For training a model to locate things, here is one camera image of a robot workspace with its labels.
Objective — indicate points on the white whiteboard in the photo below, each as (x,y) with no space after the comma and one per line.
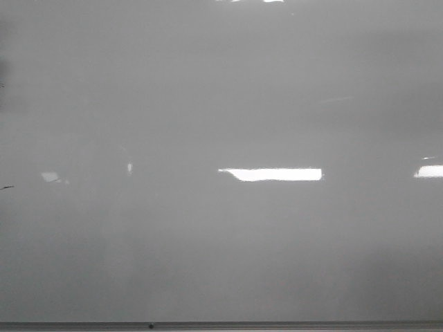
(221,161)

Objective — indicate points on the grey aluminium whiteboard frame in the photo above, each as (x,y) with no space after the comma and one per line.
(220,326)

